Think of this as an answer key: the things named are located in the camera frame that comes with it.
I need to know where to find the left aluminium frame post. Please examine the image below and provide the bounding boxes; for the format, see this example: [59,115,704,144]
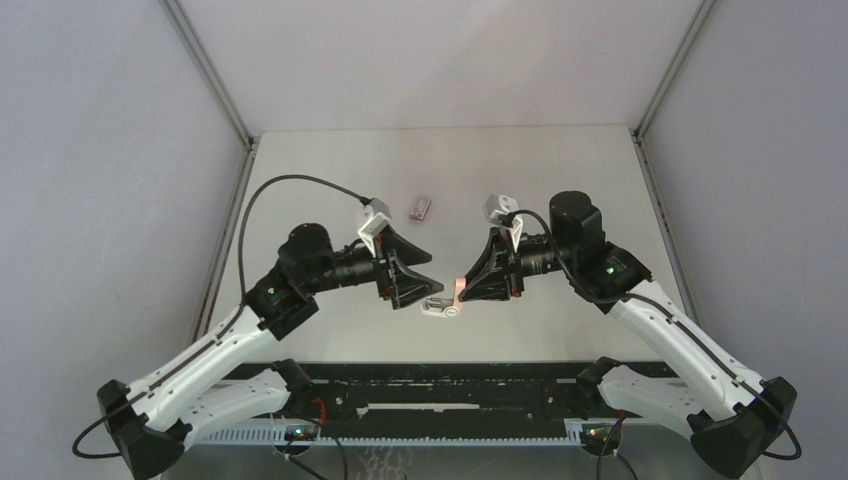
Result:
[160,0,255,339]

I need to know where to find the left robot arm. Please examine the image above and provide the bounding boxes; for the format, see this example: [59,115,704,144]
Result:
[97,223,443,479]

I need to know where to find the right aluminium frame post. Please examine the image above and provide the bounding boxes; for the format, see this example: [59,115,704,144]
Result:
[630,0,722,324]

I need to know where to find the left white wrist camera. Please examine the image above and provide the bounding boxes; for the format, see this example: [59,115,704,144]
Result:
[356,198,391,254]

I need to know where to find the red staple box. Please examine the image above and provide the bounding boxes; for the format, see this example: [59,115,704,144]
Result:
[407,195,432,222]

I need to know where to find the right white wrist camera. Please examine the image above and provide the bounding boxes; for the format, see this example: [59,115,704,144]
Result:
[483,194,524,252]

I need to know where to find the white slotted cable duct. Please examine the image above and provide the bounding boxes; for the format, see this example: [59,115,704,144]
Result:
[195,422,600,447]

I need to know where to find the right black camera cable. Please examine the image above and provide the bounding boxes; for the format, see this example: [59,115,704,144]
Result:
[500,209,803,462]

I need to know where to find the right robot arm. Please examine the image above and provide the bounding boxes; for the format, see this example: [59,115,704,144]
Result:
[456,191,797,479]

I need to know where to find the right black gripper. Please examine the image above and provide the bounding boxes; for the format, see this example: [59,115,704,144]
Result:
[457,226,576,300]

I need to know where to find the aluminium frame post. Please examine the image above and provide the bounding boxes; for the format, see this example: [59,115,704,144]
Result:
[630,0,722,324]
[160,0,255,339]

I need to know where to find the black camera cable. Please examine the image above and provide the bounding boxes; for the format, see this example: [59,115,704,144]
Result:
[500,209,803,462]
[71,174,372,460]

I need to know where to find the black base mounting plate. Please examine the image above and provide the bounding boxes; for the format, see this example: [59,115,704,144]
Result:
[248,361,645,440]

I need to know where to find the left black camera cable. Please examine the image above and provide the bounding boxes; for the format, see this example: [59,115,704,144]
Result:
[71,174,372,460]

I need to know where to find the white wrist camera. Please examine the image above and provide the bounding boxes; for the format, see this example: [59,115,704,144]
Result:
[483,194,524,252]
[356,198,391,254]

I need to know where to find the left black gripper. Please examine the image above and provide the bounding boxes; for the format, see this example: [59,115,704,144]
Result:
[305,225,443,309]

